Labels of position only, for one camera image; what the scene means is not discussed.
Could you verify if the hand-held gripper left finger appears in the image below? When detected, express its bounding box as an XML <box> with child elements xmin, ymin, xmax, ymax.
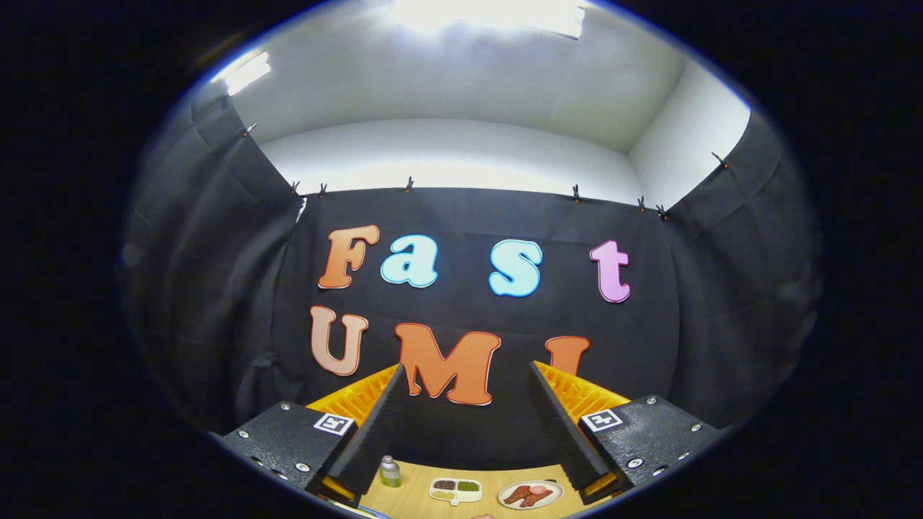
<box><xmin>213</xmin><ymin>363</ymin><xmax>410</xmax><ymax>507</ymax></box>

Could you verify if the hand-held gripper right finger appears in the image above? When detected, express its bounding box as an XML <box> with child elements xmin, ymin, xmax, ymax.
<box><xmin>528</xmin><ymin>359</ymin><xmax>726</xmax><ymax>507</ymax></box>

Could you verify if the white oval meat plate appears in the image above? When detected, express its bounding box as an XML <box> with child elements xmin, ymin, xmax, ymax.
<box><xmin>498</xmin><ymin>479</ymin><xmax>565</xmax><ymax>511</ymax></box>

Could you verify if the white divided snack tray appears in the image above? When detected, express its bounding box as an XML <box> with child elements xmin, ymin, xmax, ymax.
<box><xmin>429</xmin><ymin>477</ymin><xmax>483</xmax><ymax>506</ymax></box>

